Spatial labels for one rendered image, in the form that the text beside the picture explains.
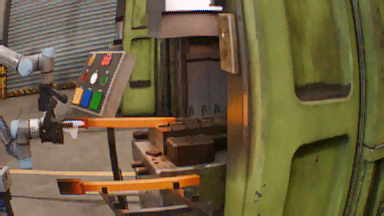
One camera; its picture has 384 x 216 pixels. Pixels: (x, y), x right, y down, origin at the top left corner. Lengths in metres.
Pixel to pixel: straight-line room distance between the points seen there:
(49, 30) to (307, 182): 8.38
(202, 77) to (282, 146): 0.67
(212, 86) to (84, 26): 7.67
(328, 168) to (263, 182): 0.31
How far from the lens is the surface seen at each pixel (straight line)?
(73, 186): 1.27
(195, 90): 1.87
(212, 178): 1.51
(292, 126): 1.28
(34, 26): 9.49
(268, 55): 1.22
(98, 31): 9.47
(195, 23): 1.57
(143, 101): 6.48
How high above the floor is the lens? 1.37
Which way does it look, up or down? 11 degrees down
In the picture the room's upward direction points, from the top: 2 degrees counter-clockwise
